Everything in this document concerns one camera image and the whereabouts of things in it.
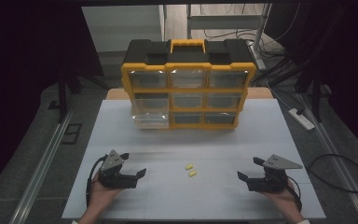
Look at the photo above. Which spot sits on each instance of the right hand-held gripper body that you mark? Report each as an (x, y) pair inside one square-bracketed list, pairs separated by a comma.
[(272, 182)]

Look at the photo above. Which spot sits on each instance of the clear plastic drawer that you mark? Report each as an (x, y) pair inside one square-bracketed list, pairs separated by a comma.
[(150, 120)]

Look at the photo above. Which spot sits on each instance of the yellow foam earplug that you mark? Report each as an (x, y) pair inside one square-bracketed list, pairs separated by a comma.
[(189, 166), (192, 173)]

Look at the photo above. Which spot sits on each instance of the grey desk with metal leg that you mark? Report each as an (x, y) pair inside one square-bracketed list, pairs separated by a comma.
[(223, 21)]

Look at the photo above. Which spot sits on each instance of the yellow and black organizer cabinet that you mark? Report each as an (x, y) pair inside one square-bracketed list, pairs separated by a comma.
[(186, 51)]

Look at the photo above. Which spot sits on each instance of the white power strip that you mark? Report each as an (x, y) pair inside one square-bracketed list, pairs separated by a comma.
[(301, 119)]

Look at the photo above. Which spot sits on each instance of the person's left hand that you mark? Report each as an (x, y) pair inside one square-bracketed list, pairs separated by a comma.
[(101, 193)]

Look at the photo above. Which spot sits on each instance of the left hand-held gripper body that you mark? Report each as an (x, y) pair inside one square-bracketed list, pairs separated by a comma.
[(115, 179)]

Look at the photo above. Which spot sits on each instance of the dark curtain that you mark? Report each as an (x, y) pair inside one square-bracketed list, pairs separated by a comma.
[(345, 71), (28, 62)]

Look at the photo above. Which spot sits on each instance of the set of clear organizer bins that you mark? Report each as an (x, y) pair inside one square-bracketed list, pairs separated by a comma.
[(188, 100)]

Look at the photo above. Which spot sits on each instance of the person's right hand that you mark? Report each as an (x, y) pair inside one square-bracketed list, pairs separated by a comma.
[(284, 196)]

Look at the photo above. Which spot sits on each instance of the metal floor rail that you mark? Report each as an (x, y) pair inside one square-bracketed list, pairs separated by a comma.
[(338, 168), (43, 168)]

